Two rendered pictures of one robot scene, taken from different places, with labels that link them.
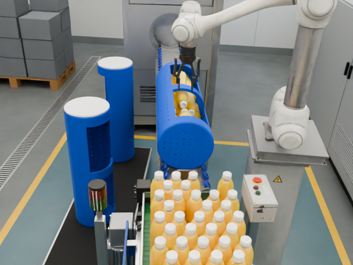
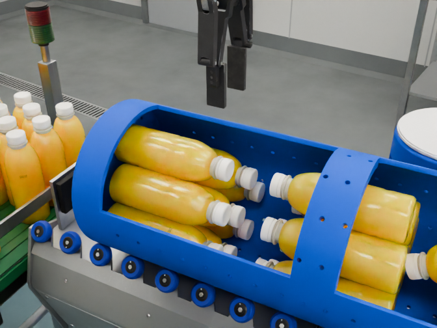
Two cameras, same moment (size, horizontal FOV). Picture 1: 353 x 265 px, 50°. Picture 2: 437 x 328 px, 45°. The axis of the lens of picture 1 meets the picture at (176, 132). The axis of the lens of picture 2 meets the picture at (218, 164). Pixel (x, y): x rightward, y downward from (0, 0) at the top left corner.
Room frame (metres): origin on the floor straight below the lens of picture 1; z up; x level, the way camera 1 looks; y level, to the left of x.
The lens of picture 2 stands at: (2.22, -0.68, 1.65)
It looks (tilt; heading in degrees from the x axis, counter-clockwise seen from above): 32 degrees down; 122
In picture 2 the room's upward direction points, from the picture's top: straight up
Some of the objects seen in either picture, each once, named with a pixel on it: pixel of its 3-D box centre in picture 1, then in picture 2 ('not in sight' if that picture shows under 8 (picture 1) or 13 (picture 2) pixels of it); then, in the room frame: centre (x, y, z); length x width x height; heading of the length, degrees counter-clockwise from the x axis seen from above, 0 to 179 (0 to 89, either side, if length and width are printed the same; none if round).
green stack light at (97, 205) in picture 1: (98, 200); (41, 31); (1.06, 0.27, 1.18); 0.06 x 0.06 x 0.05
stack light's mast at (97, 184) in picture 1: (98, 201); (41, 33); (1.06, 0.27, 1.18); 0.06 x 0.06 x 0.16
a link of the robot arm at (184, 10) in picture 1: (189, 18); not in sight; (1.82, -0.04, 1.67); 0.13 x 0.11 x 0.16; 170
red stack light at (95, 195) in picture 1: (97, 190); (38, 15); (1.06, 0.27, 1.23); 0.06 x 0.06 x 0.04
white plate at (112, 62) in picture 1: (115, 62); not in sight; (2.95, 0.52, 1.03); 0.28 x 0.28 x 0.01
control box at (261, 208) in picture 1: (258, 197); not in sight; (1.29, -0.36, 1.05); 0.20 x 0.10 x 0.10; 4
